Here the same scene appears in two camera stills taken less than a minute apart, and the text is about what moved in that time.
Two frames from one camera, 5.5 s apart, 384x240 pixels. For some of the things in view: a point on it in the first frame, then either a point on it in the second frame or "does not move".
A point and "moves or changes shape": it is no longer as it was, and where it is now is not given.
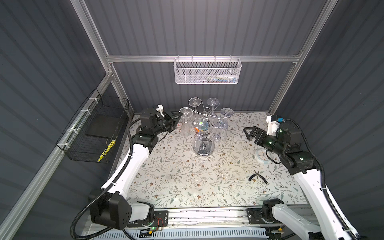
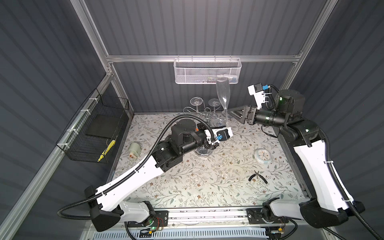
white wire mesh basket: x=206 y=71 does not move
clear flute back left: x=195 y=102 does not move
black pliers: x=260 y=176 does not move
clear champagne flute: x=201 y=124 moves or changes shape
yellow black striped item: x=107 y=150 does not move
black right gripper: x=259 y=132 to x=243 y=109
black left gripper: x=169 y=115 to x=209 y=146
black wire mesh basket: x=95 y=126 does not move
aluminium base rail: x=207 y=218 does not move
